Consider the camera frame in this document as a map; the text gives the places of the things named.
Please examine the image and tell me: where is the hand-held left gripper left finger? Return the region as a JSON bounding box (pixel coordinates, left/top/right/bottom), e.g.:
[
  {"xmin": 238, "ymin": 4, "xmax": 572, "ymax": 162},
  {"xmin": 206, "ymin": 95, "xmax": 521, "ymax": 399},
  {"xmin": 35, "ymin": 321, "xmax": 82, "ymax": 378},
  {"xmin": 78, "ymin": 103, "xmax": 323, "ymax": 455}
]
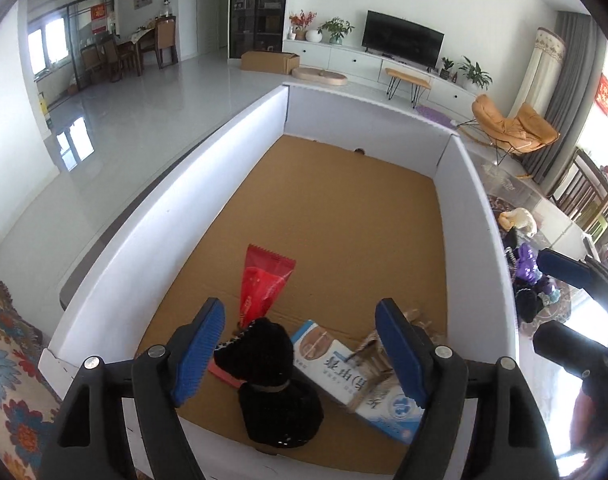
[{"xmin": 41, "ymin": 296, "xmax": 227, "ymax": 480}]

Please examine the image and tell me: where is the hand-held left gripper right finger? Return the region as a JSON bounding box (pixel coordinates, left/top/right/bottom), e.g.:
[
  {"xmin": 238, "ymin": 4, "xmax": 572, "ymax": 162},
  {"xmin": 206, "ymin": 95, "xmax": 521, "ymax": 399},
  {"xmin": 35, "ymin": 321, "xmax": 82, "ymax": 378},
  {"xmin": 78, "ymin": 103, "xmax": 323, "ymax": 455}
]
[{"xmin": 374, "ymin": 297, "xmax": 560, "ymax": 480}]

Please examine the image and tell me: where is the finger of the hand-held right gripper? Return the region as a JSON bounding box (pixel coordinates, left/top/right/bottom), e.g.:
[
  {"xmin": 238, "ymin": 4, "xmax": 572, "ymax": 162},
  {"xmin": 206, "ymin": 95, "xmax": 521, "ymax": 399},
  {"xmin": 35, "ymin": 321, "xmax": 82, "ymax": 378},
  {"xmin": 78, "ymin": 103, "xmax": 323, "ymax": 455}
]
[
  {"xmin": 532, "ymin": 320, "xmax": 608, "ymax": 381},
  {"xmin": 536, "ymin": 248, "xmax": 608, "ymax": 292}
]

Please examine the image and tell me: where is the metal hair claw clip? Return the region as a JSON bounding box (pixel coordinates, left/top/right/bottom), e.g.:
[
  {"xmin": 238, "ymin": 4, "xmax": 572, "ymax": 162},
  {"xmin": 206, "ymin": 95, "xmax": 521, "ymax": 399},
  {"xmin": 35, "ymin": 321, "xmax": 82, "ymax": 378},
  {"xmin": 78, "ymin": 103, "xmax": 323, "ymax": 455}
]
[{"xmin": 346, "ymin": 307, "xmax": 447, "ymax": 411}]

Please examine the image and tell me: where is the purple plastic toy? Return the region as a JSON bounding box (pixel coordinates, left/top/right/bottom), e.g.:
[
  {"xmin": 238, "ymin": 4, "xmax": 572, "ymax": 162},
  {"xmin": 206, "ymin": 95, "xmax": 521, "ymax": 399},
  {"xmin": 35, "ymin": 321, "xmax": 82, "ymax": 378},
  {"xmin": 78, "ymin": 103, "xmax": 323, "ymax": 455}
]
[{"xmin": 515, "ymin": 242, "xmax": 560, "ymax": 306}]

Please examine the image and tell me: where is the cream knitted glove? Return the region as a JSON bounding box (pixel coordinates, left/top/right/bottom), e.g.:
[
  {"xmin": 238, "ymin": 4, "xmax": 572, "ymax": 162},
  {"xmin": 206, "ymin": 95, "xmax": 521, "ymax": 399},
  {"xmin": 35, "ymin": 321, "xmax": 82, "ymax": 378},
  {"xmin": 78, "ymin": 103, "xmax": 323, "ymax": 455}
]
[{"xmin": 499, "ymin": 206, "xmax": 539, "ymax": 238}]

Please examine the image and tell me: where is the blue white medicine box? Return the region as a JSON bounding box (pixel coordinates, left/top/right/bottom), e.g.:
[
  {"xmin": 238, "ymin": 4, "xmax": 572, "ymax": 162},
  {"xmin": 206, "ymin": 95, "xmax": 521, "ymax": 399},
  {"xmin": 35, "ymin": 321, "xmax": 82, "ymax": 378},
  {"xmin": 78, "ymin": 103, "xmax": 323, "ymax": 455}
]
[{"xmin": 289, "ymin": 319, "xmax": 427, "ymax": 446}]

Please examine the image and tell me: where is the black plush toy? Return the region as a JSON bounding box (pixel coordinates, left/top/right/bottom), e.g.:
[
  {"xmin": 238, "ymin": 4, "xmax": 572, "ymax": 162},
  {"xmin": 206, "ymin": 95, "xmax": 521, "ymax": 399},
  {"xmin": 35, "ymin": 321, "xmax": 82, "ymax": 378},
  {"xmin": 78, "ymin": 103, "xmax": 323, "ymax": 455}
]
[{"xmin": 213, "ymin": 316, "xmax": 325, "ymax": 450}]

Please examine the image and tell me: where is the red snack packet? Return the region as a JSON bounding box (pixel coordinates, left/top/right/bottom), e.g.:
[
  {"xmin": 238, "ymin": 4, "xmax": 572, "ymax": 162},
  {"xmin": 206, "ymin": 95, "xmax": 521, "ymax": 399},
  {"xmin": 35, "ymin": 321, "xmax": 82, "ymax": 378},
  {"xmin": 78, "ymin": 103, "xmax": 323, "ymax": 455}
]
[{"xmin": 206, "ymin": 243, "xmax": 297, "ymax": 391}]

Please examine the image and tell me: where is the white cardboard box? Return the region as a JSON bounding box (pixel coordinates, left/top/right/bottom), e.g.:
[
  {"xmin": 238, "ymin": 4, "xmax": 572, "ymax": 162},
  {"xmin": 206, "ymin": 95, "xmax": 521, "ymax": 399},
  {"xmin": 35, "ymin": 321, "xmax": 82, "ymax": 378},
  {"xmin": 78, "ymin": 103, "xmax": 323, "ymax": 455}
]
[{"xmin": 38, "ymin": 84, "xmax": 522, "ymax": 480}]

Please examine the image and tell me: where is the black flat device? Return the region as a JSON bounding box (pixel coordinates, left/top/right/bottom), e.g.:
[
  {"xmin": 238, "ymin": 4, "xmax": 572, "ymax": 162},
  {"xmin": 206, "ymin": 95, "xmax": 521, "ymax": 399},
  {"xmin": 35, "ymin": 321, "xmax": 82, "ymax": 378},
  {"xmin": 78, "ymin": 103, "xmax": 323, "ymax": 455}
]
[{"xmin": 581, "ymin": 235, "xmax": 602, "ymax": 263}]

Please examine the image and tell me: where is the black sequined pouch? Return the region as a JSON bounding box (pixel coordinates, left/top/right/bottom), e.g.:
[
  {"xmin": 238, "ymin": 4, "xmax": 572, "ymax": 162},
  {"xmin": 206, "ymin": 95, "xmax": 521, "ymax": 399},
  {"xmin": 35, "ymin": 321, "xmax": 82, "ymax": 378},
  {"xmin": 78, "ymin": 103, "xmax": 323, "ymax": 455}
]
[{"xmin": 514, "ymin": 287, "xmax": 547, "ymax": 325}]

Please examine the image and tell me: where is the wooden dining chair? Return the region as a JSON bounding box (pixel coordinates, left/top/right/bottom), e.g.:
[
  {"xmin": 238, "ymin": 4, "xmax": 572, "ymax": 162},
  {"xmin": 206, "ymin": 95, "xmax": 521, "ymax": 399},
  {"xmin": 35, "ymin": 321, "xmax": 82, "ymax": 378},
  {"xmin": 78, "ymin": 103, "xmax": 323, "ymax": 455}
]
[
  {"xmin": 80, "ymin": 44, "xmax": 109, "ymax": 83},
  {"xmin": 548, "ymin": 147, "xmax": 608, "ymax": 221},
  {"xmin": 138, "ymin": 16, "xmax": 179, "ymax": 70},
  {"xmin": 101, "ymin": 39, "xmax": 137, "ymax": 81}
]

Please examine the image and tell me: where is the orange lounge chair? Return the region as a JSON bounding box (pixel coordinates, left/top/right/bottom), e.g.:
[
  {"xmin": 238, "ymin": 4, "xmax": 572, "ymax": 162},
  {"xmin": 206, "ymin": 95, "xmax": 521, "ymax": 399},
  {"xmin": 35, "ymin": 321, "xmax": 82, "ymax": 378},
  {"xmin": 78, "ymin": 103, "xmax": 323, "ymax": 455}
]
[{"xmin": 456, "ymin": 94, "xmax": 561, "ymax": 178}]

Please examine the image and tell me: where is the grey curtain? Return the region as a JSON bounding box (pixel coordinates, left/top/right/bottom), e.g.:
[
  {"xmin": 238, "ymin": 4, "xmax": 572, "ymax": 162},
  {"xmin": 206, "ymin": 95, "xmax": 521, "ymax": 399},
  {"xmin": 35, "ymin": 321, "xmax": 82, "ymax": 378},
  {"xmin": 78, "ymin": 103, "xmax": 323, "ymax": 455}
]
[{"xmin": 521, "ymin": 10, "xmax": 607, "ymax": 183}]

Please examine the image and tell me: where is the floral sofa blanket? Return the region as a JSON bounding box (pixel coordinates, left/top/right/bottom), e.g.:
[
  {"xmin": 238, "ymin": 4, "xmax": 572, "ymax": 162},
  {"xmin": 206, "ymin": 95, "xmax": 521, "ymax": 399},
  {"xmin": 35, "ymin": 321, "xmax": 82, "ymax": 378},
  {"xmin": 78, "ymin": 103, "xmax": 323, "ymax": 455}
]
[{"xmin": 0, "ymin": 265, "xmax": 64, "ymax": 480}]

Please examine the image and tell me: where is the covered standing air conditioner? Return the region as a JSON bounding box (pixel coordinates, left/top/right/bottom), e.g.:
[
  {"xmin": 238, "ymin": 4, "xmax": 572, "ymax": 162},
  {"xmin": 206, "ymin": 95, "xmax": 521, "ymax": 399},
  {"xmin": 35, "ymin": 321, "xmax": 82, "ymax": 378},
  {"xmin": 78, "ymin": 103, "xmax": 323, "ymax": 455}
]
[{"xmin": 509, "ymin": 27, "xmax": 567, "ymax": 121}]

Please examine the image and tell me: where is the purple floor mat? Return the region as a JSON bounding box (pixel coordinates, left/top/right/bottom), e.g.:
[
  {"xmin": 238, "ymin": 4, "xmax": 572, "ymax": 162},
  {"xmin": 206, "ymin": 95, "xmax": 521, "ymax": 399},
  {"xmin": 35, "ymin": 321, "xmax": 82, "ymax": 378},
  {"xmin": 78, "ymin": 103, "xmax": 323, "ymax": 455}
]
[{"xmin": 415, "ymin": 105, "xmax": 457, "ymax": 128}]

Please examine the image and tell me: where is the large leafy potted plant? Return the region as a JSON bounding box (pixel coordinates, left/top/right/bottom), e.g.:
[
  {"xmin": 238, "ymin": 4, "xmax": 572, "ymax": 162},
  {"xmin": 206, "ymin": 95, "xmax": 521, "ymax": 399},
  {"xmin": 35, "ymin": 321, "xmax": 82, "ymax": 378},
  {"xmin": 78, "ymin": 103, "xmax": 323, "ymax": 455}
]
[{"xmin": 456, "ymin": 56, "xmax": 493, "ymax": 92}]

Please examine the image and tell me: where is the wooden bench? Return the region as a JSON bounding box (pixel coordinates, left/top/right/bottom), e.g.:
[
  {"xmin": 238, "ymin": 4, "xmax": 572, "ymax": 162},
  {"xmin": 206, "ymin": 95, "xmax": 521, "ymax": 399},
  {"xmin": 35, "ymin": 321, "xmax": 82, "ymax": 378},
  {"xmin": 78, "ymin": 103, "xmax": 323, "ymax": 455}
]
[{"xmin": 385, "ymin": 67, "xmax": 432, "ymax": 108}]

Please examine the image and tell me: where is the black television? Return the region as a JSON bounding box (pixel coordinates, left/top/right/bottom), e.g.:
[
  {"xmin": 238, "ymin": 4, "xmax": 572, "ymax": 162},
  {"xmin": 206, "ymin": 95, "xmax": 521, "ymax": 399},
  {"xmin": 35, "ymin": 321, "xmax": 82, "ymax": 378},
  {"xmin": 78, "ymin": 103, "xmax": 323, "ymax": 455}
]
[{"xmin": 361, "ymin": 10, "xmax": 445, "ymax": 68}]

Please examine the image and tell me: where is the oval scratching board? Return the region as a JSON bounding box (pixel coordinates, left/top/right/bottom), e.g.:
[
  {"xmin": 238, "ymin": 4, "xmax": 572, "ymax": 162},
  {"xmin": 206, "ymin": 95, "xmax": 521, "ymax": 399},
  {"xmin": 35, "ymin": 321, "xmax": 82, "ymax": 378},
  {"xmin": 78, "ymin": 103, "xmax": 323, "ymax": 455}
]
[{"xmin": 291, "ymin": 66, "xmax": 349, "ymax": 87}]

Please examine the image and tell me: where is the white television cabinet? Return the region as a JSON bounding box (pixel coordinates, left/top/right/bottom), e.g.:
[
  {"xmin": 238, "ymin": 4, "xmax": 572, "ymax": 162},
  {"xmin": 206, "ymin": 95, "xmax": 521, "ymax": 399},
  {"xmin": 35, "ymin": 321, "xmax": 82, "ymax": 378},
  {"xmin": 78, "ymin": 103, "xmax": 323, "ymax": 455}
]
[{"xmin": 283, "ymin": 40, "xmax": 485, "ymax": 118}]

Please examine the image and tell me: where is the brown cardboard box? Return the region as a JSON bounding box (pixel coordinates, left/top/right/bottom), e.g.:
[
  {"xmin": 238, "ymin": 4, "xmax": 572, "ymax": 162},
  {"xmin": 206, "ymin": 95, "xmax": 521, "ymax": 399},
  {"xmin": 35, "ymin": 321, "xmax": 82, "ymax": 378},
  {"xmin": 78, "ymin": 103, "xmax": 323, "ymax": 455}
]
[{"xmin": 240, "ymin": 50, "xmax": 301, "ymax": 73}]

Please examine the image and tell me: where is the wooden dining table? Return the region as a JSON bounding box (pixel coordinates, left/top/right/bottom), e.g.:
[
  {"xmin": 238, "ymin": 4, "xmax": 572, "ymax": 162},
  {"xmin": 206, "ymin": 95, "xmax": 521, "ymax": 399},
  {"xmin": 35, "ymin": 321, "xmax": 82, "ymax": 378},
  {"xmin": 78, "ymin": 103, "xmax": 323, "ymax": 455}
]
[{"xmin": 116, "ymin": 27, "xmax": 157, "ymax": 77}]

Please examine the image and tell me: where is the bushy green potted plant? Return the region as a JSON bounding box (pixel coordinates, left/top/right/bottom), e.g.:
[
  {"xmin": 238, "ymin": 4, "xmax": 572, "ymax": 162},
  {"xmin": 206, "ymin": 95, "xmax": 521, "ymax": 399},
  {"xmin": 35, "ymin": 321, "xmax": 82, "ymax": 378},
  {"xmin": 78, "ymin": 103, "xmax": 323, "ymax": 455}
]
[{"xmin": 318, "ymin": 16, "xmax": 355, "ymax": 45}]

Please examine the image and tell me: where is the red flower arrangement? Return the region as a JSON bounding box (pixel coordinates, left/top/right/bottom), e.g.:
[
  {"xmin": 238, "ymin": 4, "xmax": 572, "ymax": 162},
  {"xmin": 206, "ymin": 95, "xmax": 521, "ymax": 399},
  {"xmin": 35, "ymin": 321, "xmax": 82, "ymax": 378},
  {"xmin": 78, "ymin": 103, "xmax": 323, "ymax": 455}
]
[{"xmin": 288, "ymin": 10, "xmax": 317, "ymax": 41}]

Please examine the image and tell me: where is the white door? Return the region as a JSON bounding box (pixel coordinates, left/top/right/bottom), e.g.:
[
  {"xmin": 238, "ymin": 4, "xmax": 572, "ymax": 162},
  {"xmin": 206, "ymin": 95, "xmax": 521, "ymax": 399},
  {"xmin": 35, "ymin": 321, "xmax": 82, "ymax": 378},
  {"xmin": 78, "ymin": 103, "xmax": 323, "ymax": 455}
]
[{"xmin": 196, "ymin": 0, "xmax": 222, "ymax": 57}]

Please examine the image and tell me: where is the dark display cabinet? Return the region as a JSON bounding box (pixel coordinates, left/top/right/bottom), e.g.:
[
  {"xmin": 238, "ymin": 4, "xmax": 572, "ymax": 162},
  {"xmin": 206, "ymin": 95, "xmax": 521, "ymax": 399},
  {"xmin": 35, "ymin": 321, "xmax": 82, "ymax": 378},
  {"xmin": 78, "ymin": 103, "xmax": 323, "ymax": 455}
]
[{"xmin": 228, "ymin": 0, "xmax": 291, "ymax": 60}]

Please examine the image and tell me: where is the red wall hanging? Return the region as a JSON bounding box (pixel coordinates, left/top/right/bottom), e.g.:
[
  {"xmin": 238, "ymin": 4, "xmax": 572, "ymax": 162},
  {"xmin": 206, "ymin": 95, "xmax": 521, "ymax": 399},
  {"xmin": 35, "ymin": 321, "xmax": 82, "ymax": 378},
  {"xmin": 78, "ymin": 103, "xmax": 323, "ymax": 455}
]
[{"xmin": 595, "ymin": 72, "xmax": 608, "ymax": 117}]

